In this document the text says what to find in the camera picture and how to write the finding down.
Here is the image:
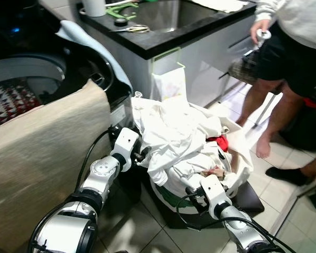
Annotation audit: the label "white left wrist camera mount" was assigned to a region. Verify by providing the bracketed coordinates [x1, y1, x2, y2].
[110, 127, 141, 172]

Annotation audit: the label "beige cloth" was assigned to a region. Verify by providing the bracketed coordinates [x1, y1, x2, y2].
[0, 79, 115, 252]

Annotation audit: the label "black washing machine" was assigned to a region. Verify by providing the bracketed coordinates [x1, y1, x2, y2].
[0, 0, 133, 138]

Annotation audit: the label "green wire bag holder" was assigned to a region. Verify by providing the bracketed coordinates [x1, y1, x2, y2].
[150, 47, 186, 74]

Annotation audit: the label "white garment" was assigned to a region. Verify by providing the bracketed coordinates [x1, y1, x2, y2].
[132, 96, 228, 186]

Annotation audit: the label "white dish cloth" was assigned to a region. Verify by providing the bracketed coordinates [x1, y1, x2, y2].
[191, 0, 251, 14]

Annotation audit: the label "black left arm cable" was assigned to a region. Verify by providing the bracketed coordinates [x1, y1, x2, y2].
[74, 125, 119, 191]

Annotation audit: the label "plaid cushion stool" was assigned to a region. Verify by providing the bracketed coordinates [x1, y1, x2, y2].
[228, 53, 264, 87]

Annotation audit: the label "scissors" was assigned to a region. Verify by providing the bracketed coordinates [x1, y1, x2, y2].
[111, 24, 151, 34]

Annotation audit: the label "light blue cloth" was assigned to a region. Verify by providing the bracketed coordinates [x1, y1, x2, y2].
[55, 20, 134, 94]

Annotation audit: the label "red white patterned clothes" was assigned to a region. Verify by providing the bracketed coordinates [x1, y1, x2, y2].
[0, 79, 44, 130]

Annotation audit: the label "black bag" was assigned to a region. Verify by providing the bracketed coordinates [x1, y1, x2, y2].
[279, 87, 316, 154]

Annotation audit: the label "silver handheld controller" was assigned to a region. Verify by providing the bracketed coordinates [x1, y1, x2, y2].
[257, 30, 272, 43]

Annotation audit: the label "person's right hand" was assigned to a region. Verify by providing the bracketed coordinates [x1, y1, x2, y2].
[250, 20, 273, 46]

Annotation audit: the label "white cylinder roll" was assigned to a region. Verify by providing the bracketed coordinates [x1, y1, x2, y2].
[83, 0, 107, 17]

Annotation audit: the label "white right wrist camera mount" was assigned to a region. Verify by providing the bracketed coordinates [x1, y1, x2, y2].
[199, 174, 234, 213]

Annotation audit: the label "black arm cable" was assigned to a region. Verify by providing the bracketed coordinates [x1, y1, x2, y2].
[175, 192, 295, 253]
[74, 125, 119, 191]

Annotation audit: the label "person in black sock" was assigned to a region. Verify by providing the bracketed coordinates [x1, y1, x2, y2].
[265, 152, 316, 187]

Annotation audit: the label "person in black shorts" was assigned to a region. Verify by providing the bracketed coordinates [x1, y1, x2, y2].
[236, 0, 316, 160]

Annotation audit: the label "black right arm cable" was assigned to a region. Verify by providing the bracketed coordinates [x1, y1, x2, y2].
[175, 192, 295, 253]

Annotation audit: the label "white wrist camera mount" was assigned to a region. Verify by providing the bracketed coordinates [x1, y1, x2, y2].
[110, 127, 141, 172]
[199, 174, 234, 213]

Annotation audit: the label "white kitchen cabinet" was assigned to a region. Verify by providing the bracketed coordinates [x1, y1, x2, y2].
[83, 13, 264, 109]

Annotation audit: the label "black stool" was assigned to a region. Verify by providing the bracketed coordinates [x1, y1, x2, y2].
[141, 168, 265, 230]

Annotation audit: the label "white plastic bag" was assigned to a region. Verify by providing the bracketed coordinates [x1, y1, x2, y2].
[152, 66, 187, 102]

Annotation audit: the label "red garment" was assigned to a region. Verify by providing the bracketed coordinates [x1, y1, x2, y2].
[205, 134, 229, 152]

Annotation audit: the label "black countertop with sink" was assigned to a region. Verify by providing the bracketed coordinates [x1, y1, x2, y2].
[76, 0, 264, 60]

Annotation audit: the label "floral patterned garment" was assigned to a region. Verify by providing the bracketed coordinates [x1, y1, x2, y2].
[204, 164, 227, 179]

